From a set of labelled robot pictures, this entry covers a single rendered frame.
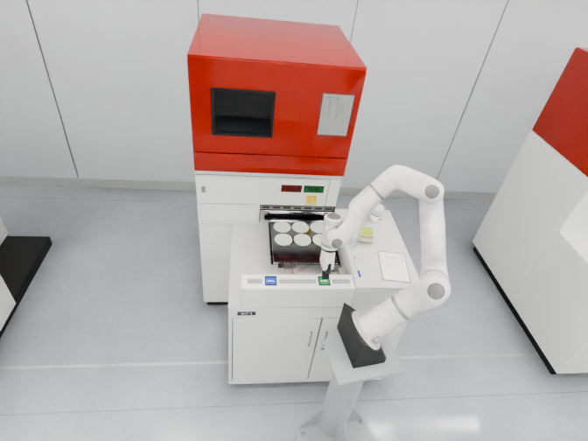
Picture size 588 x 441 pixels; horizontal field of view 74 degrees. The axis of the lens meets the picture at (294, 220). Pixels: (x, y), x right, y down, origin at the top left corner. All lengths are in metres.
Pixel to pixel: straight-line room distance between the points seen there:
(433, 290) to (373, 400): 1.28
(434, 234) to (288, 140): 0.86
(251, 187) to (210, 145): 0.36
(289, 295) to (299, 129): 0.82
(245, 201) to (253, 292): 0.63
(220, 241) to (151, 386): 0.97
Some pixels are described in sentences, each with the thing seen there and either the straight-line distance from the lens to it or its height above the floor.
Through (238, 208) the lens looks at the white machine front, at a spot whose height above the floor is 0.94.
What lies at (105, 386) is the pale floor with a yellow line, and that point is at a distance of 2.82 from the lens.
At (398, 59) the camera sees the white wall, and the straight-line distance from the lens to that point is 3.69.
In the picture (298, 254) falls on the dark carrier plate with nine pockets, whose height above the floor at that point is 0.90.
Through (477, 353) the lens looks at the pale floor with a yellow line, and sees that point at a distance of 3.26.
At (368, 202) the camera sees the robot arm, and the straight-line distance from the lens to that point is 1.71.
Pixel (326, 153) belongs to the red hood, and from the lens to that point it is 2.11.
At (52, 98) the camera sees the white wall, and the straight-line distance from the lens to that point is 3.97.
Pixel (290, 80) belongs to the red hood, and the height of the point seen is 1.74.
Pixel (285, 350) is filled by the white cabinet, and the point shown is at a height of 0.44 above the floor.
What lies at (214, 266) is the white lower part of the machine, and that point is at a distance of 2.67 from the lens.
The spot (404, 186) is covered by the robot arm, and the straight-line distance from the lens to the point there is 1.69.
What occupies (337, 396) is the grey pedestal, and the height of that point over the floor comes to 0.46.
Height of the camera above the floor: 2.39
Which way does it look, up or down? 39 degrees down
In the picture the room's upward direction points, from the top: 8 degrees clockwise
